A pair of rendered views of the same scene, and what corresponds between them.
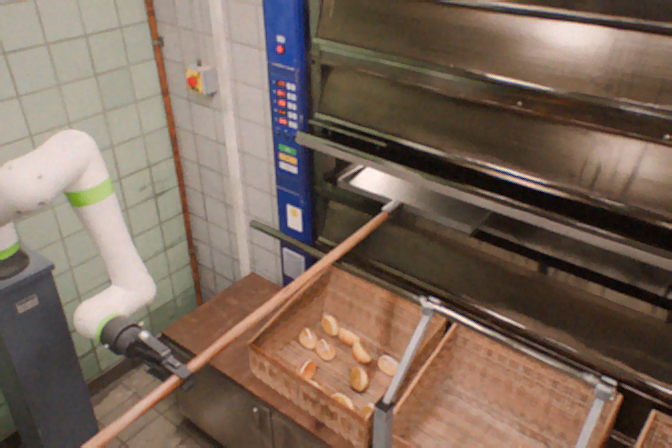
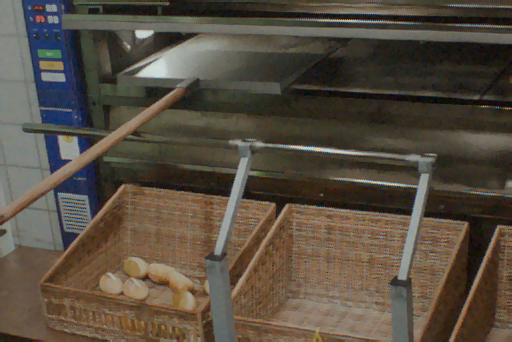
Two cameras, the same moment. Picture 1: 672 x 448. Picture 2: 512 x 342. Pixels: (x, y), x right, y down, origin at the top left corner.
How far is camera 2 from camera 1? 1.24 m
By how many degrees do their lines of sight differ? 14
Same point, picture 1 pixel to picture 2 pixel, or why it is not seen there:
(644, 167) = not seen: outside the picture
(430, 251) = (241, 131)
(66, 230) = not seen: outside the picture
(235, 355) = (22, 318)
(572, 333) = (407, 170)
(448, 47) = not seen: outside the picture
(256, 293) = (31, 263)
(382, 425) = (218, 281)
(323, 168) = (97, 67)
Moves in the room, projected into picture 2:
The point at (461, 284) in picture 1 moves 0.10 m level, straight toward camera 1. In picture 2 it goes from (283, 158) to (283, 170)
